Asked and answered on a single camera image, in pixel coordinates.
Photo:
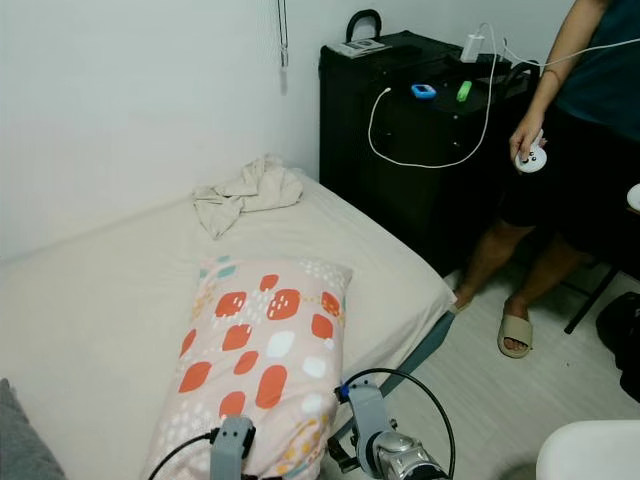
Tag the white round device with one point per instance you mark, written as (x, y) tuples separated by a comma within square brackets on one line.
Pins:
[(532, 161)]

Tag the person's right forearm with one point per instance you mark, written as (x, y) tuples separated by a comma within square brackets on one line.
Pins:
[(560, 60)]

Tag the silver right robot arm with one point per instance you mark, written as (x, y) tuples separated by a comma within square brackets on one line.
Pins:
[(410, 458)]

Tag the pink pillow with orange spots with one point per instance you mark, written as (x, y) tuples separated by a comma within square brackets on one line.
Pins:
[(260, 345)]

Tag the white plastic chair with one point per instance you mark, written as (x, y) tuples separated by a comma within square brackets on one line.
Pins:
[(592, 450)]

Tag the person's right hand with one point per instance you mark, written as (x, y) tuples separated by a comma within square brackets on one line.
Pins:
[(530, 128)]

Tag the beige slipper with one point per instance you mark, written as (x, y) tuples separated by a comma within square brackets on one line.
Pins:
[(515, 335)]

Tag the crumpled beige cloth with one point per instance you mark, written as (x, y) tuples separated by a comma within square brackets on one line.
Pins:
[(250, 188)]

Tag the black furniture leg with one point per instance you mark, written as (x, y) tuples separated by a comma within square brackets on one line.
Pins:
[(592, 297)]

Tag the bed with cream sheet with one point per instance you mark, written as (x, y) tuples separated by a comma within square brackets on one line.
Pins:
[(90, 300)]

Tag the black bag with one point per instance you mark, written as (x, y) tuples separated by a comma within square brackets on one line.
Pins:
[(622, 335)]

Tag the grey fabric cushion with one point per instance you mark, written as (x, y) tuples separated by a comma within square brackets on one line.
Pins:
[(22, 435)]

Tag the small blue device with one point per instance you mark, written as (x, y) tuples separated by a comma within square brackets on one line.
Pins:
[(423, 91)]

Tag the small green object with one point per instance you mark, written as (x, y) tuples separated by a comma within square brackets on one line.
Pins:
[(464, 91)]

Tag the white rounded object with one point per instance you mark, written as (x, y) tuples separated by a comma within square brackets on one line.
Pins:
[(634, 197)]

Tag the white booklet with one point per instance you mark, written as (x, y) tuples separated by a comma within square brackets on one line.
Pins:
[(356, 47)]

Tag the white charger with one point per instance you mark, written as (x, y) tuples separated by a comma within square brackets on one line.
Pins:
[(474, 47)]

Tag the person in teal shirt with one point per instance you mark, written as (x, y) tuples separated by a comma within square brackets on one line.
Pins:
[(600, 80)]

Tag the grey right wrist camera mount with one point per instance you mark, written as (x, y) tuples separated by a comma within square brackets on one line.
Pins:
[(365, 410)]

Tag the blue-grey bed frame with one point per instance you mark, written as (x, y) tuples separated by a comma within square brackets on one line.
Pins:
[(420, 350)]

